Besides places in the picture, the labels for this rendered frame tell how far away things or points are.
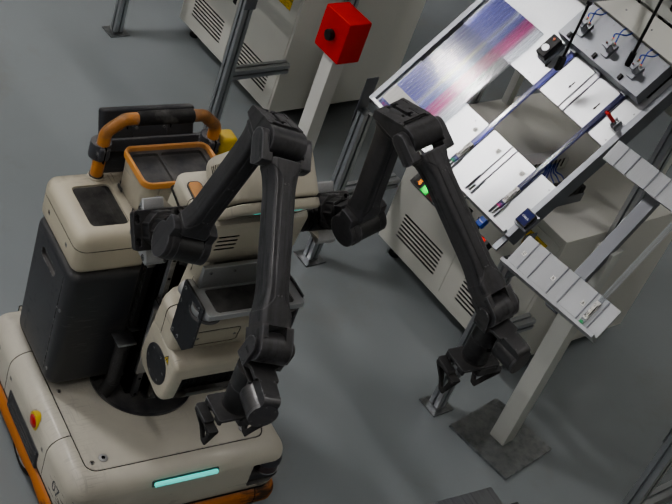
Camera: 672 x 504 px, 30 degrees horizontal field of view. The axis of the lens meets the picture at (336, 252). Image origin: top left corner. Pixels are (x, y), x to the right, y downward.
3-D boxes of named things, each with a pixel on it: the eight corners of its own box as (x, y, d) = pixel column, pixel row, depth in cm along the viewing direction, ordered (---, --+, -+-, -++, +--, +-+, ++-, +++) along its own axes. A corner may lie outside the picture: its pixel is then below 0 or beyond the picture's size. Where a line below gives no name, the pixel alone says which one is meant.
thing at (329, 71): (279, 216, 456) (343, 35, 409) (244, 175, 469) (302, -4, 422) (329, 205, 471) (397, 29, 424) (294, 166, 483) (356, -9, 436)
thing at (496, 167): (510, 235, 365) (507, 230, 362) (378, 103, 399) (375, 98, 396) (558, 191, 364) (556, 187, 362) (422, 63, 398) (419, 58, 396)
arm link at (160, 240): (300, 99, 238) (255, 86, 233) (316, 150, 230) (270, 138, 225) (190, 244, 264) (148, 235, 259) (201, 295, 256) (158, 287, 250)
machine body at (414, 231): (491, 379, 423) (566, 243, 386) (372, 246, 459) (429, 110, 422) (613, 335, 463) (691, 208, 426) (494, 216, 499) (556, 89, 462)
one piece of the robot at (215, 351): (90, 335, 313) (153, 167, 272) (223, 314, 334) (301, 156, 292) (125, 421, 300) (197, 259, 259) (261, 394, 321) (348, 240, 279)
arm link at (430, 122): (409, 79, 252) (371, 96, 248) (451, 125, 247) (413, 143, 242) (361, 212, 288) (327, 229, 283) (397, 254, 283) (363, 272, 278)
